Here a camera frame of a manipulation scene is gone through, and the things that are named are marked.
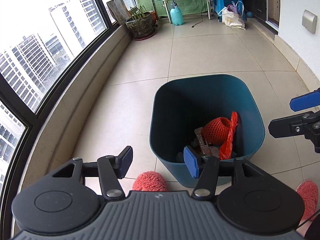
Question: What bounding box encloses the dark teal trash bin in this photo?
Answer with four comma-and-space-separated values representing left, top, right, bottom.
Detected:
150, 74, 265, 188

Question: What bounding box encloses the cardboard sheet by window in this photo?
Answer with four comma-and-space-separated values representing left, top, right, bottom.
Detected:
106, 0, 131, 25

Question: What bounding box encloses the teal spray bottle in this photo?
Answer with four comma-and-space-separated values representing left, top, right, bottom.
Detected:
170, 0, 184, 26

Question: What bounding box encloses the black power cable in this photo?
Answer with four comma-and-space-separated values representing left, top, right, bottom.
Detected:
191, 0, 205, 29

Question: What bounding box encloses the white shopping bag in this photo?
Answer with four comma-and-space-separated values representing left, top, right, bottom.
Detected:
218, 1, 246, 30

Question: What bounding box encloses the left red fuzzy slipper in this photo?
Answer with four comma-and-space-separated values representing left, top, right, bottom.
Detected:
132, 171, 169, 192

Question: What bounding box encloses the white bench rack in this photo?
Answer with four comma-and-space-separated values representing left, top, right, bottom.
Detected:
157, 0, 213, 20

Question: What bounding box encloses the right red fuzzy slipper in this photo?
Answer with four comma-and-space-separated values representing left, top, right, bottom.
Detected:
296, 180, 318, 220

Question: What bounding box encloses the potted plant in pot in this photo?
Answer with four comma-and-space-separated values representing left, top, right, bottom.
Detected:
125, 5, 157, 41

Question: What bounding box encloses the long beige paper wrapper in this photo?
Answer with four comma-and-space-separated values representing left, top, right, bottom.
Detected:
194, 127, 212, 157

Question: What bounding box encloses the red fuzzy slipper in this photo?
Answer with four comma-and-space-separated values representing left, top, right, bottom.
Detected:
296, 180, 318, 220
132, 171, 169, 192

